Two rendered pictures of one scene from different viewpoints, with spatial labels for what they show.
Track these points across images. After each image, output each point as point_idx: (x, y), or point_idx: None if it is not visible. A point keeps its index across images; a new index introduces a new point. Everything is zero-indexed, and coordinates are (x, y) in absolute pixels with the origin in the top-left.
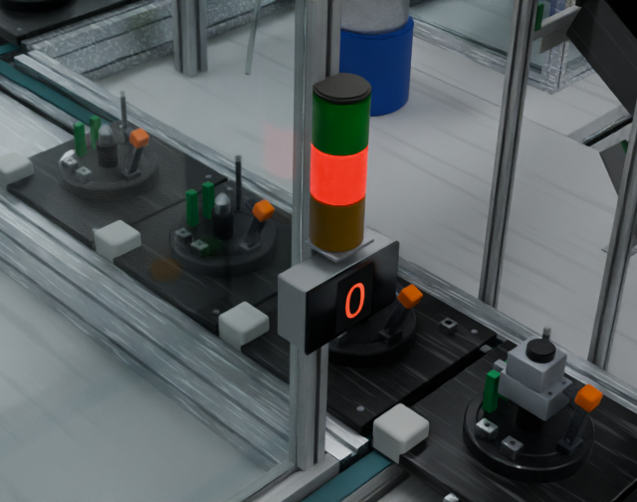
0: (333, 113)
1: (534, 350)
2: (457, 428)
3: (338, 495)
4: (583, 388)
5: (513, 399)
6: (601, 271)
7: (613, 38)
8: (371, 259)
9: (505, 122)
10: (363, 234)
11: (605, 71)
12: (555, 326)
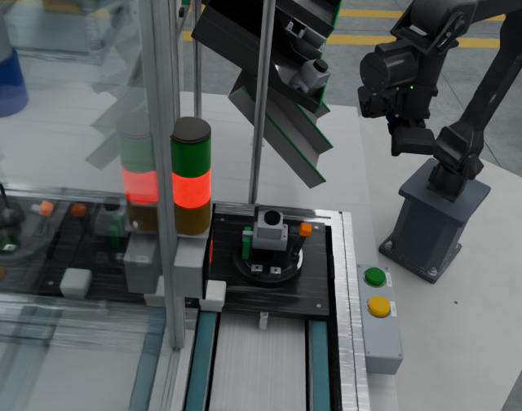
0: (197, 150)
1: (272, 219)
2: (235, 276)
3: (207, 348)
4: (303, 227)
5: (263, 248)
6: None
7: (227, 31)
8: (212, 223)
9: None
10: None
11: (224, 51)
12: None
